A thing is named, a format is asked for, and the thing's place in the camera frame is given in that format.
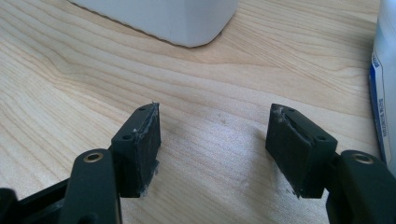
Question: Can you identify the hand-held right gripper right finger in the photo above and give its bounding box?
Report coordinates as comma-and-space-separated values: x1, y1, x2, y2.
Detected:
264, 103, 339, 200

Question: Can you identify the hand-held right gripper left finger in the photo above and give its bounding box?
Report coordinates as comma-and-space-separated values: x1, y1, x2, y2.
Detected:
109, 102, 163, 199

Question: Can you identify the white blue toothpaste tube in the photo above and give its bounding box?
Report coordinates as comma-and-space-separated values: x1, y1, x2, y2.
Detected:
368, 0, 396, 179

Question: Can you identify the grey organizer box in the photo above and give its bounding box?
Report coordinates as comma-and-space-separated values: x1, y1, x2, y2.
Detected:
67, 0, 240, 49

